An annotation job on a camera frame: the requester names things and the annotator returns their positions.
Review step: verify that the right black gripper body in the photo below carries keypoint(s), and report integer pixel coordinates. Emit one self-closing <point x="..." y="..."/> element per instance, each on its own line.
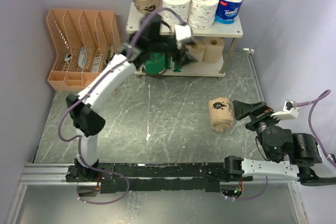
<point x="259" y="126"/>

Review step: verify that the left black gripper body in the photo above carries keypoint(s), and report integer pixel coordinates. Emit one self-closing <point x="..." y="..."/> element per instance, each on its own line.
<point x="167" y="45"/>

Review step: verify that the beige toilet roll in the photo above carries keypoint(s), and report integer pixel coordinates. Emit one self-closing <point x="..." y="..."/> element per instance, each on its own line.
<point x="197" y="50"/>
<point x="213" y="49"/>

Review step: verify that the green brown roll orange label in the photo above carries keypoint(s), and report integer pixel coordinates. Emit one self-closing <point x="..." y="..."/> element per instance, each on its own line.
<point x="155" y="65"/>

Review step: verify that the white floral toilet roll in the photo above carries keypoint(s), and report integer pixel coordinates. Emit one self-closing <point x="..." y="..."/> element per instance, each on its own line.
<point x="181" y="7"/>

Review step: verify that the blue white roll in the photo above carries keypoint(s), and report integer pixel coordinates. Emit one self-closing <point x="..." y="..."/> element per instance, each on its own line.
<point x="227" y="11"/>

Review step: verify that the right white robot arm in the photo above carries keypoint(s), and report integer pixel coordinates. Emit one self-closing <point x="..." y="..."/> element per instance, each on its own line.
<point x="294" y="156"/>

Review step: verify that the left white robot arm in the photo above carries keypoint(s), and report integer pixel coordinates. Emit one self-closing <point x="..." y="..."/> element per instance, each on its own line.
<point x="84" y="107"/>

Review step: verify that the white two-tier shelf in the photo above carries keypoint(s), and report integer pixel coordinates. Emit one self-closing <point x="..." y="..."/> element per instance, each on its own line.
<point x="216" y="70"/>

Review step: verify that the orange plastic file organizer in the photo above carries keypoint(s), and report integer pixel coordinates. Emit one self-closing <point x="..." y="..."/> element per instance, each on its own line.
<point x="70" y="29"/>

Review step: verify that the papers in organizer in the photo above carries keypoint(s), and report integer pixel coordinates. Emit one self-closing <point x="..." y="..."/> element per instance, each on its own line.
<point x="82" y="59"/>

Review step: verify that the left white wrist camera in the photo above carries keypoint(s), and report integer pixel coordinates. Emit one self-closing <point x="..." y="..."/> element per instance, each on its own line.
<point x="184" y="34"/>

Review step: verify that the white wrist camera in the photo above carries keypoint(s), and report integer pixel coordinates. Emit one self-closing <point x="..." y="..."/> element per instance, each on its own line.
<point x="290" y="111"/>
<point x="184" y="34"/>

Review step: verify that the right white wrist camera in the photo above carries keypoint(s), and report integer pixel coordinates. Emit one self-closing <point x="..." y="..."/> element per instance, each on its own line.
<point x="290" y="111"/>

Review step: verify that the white corner bracket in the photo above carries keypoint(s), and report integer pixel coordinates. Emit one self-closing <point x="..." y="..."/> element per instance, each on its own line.
<point x="249" y="51"/>

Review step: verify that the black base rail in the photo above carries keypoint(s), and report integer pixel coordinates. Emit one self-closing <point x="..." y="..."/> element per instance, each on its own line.
<point x="157" y="177"/>

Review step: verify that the aluminium frame rail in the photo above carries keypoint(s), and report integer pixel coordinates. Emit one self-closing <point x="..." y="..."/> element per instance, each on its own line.
<point x="43" y="196"/>

